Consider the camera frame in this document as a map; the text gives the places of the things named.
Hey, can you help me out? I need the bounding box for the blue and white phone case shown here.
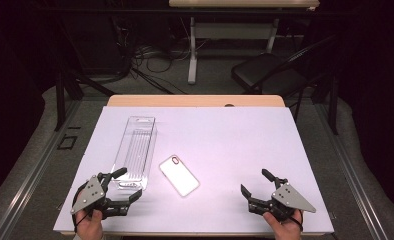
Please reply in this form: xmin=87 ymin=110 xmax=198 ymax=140
xmin=158 ymin=154 xmax=201 ymax=198

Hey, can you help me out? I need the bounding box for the metal floor rail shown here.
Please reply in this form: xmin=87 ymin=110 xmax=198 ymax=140
xmin=0 ymin=99 xmax=83 ymax=240
xmin=314 ymin=103 xmax=391 ymax=240

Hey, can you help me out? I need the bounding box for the bundle of cables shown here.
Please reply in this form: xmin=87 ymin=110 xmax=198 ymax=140
xmin=111 ymin=14 xmax=190 ymax=96

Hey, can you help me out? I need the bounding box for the white desk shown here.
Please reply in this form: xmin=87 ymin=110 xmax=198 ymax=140
xmin=168 ymin=0 xmax=321 ymax=85

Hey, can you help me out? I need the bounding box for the clear plastic bin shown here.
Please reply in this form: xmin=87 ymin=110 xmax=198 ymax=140
xmin=110 ymin=115 xmax=159 ymax=192

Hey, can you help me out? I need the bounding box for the white table cover sheet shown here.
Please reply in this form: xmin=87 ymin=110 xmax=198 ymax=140
xmin=53 ymin=105 xmax=335 ymax=235

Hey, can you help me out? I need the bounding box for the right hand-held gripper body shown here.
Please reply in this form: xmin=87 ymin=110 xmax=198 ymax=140
xmin=247 ymin=178 xmax=317 ymax=223

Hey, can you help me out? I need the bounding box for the black square floor plate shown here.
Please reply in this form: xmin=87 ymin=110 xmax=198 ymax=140
xmin=57 ymin=134 xmax=79 ymax=151

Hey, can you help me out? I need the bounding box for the person's right hand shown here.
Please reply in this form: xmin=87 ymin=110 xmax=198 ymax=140
xmin=262 ymin=209 xmax=303 ymax=240

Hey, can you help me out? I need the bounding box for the person's left hand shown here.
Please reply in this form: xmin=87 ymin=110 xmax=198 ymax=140
xmin=74 ymin=208 xmax=104 ymax=240

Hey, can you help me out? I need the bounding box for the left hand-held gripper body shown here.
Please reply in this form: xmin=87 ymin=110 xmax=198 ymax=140
xmin=69 ymin=171 xmax=131 ymax=221

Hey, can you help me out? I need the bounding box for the black metal stand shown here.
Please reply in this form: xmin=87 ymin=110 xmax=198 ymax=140
xmin=53 ymin=19 xmax=117 ymax=132

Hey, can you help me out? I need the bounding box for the black wrist strap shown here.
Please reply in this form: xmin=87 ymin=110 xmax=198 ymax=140
xmin=71 ymin=198 xmax=93 ymax=233
xmin=288 ymin=213 xmax=305 ymax=232

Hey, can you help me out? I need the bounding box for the black folding chair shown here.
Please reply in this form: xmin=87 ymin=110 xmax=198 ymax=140
xmin=230 ymin=34 xmax=340 ymax=123

